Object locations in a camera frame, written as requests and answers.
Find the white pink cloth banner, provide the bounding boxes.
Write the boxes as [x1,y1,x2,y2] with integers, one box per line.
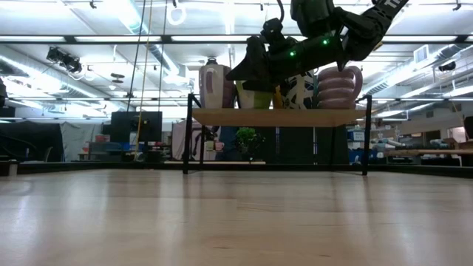
[171,120,219,162]

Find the wooden background table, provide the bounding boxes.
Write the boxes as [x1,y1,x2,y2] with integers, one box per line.
[384,147,473,167]

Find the black ceiling spotlight cluster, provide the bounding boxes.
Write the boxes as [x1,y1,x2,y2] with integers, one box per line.
[45,46,83,74]

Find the white ceiling air vent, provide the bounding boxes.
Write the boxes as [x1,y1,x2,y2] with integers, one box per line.
[413,44,432,64]

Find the potted green plant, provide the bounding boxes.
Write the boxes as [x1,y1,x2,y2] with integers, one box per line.
[235,126,265,162]

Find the grey hanging cloth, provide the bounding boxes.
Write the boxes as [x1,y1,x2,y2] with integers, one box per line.
[61,121,103,163]

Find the hanging black cable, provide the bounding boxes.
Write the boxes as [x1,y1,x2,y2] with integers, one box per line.
[126,0,148,112]

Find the wooden shelf black legs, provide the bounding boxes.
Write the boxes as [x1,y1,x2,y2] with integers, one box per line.
[182,92,373,177]

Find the yellow mug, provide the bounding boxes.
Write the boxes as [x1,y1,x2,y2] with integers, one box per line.
[272,85,285,110]

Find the green white mug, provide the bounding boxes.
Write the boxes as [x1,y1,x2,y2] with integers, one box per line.
[235,79,275,110]

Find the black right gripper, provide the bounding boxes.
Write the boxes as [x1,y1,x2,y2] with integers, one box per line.
[225,35,347,93]

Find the black aluminium table frame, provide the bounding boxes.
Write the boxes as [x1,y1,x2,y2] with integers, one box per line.
[0,159,473,180]

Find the mauve ribbed mug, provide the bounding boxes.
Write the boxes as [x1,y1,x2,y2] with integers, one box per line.
[316,65,364,110]

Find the black ceiling light rail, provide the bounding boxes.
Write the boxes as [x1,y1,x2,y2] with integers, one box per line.
[0,34,473,46]

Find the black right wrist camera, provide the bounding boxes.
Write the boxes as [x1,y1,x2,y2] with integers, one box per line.
[260,17,288,49]

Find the blue storage bins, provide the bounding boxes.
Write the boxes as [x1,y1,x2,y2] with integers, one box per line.
[347,149,386,166]

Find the blue white leaf-pattern mug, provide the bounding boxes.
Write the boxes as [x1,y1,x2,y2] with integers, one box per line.
[282,72,318,110]

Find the black background monitor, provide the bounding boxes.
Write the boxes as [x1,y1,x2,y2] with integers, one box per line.
[109,110,163,143]

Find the white purple striped mug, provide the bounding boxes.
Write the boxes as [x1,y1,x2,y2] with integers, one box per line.
[198,63,237,110]

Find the black curtain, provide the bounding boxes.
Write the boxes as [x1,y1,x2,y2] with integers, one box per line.
[0,120,64,163]

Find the black room divider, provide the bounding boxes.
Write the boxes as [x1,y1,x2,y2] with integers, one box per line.
[254,125,350,166]

